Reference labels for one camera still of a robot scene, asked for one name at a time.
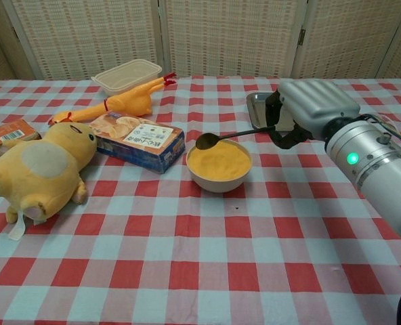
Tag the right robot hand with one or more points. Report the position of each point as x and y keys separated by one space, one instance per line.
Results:
x=319 y=101

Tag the black spoon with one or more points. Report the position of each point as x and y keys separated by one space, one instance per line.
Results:
x=205 y=141

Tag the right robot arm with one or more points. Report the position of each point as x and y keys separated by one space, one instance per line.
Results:
x=383 y=179

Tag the steel tray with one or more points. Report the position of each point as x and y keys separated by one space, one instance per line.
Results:
x=258 y=111

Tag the off-white bowl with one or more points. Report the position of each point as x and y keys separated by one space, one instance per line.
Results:
x=217 y=185

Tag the metal screen hinge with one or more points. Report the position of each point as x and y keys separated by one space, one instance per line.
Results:
x=301 y=36

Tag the yellow powder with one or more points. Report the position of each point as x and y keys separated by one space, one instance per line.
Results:
x=221 y=162

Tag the woven folding screen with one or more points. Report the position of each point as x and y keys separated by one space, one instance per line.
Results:
x=221 y=34

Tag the blue orange food box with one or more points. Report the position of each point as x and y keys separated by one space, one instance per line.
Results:
x=143 y=149

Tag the yellow rubber chicken toy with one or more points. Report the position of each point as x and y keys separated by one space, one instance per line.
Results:
x=132 y=100

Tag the red white checkered tablecloth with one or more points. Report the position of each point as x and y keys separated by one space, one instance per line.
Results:
x=200 y=254

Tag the beige plastic food container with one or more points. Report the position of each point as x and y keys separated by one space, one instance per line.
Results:
x=119 y=84

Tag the yellow plush toy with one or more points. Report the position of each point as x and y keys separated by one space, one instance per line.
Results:
x=34 y=176

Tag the orange cardboard box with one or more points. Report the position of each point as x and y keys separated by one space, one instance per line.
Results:
x=11 y=130

